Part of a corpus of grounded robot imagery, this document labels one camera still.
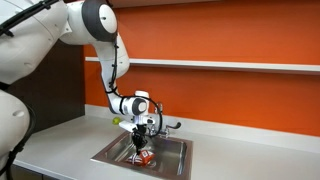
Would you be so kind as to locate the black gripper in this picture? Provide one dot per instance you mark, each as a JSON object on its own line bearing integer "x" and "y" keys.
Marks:
{"x": 140, "y": 135}

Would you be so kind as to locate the red snack packet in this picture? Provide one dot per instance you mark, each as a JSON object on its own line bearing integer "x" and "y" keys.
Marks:
{"x": 144, "y": 157}

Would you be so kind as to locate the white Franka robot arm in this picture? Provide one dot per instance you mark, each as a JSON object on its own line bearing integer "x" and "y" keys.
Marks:
{"x": 36, "y": 36}

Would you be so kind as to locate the stainless steel sink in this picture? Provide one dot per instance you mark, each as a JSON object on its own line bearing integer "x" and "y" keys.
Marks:
{"x": 166, "y": 156}

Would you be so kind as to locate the green lime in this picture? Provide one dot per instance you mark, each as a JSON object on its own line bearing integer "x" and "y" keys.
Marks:
{"x": 115, "y": 121}

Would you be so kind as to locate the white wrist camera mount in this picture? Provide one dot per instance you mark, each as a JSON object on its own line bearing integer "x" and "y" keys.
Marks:
{"x": 128, "y": 126}

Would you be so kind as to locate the dark brown wall panel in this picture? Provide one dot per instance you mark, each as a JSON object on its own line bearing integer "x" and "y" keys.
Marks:
{"x": 56, "y": 90}

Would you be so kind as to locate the long white wall shelf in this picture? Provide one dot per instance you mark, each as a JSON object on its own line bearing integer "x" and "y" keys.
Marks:
{"x": 220, "y": 65}

